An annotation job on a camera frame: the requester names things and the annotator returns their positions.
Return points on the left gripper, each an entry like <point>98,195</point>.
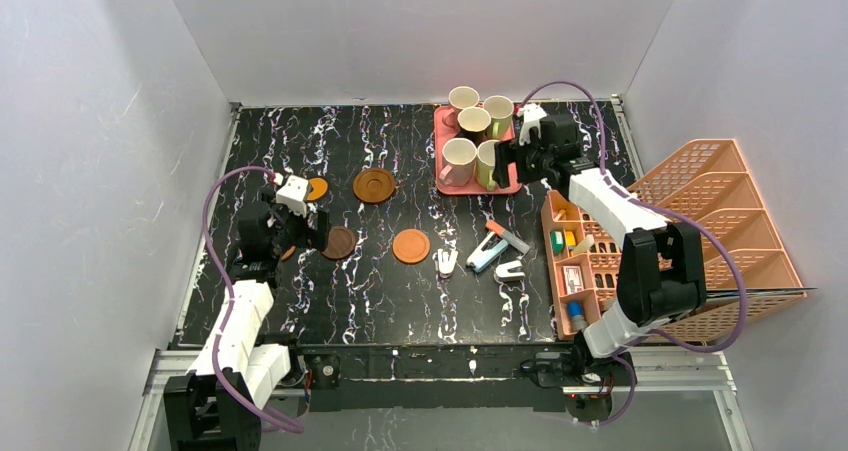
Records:
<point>312,229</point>

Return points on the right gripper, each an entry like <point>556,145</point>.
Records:
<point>515,163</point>

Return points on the orange wooden coaster front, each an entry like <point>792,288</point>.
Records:
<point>288,253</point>

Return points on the small orange coaster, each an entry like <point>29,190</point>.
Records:
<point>318,187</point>

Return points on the dark brown coaster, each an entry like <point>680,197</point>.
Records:
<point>341,243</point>

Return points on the green mug front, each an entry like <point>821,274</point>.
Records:
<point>485,165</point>

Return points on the green mug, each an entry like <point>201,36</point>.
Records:
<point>485,165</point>
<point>500,109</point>

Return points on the brown saucer coaster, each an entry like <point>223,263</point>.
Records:
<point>374,185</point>

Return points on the pink tray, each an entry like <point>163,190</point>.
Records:
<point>441,134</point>

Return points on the light orange coaster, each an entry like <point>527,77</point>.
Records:
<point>411,246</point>

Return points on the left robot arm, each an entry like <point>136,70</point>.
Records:
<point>221,401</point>

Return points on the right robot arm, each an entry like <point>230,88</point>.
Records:
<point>661,272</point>

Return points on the green mug rear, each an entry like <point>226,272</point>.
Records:
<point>500,109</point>

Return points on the dark brown mug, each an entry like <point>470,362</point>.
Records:
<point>473,123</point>

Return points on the green eraser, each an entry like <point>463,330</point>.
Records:
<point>558,242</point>

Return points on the yellow item in organizer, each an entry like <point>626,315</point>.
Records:
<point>570,239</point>

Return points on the pink mug front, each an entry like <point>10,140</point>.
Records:
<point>458,159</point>

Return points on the pink mug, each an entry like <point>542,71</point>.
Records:
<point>459,99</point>
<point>458,159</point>

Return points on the orange grey marker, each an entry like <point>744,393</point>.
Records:
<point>513,240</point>

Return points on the cream item in organizer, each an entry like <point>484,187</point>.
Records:
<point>584,246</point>

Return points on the pink mug rear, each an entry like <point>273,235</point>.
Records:
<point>459,99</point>

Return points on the blue white stapler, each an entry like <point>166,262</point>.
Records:
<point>486,252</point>

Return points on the white red card box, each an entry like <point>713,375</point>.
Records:
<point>572,279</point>

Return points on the white stapler right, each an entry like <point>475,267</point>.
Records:
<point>511,271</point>

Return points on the small white stapler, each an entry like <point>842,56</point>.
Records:
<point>445,262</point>

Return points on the blue stamp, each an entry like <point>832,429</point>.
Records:
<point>577,317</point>

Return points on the orange file organizer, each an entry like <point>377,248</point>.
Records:
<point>707,180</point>

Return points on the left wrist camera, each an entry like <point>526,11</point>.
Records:
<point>292,192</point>

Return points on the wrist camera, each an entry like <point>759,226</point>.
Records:
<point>292,192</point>
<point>530,115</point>

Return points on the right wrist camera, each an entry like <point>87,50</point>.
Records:
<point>530,115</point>

